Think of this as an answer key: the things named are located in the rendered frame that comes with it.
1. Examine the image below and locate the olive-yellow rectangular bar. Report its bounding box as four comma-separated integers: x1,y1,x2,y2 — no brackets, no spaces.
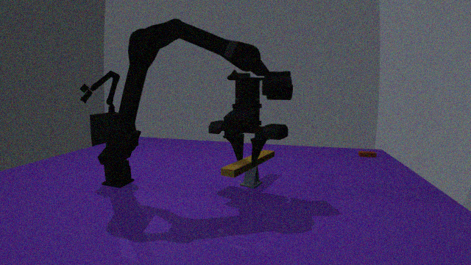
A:
221,150,275,177

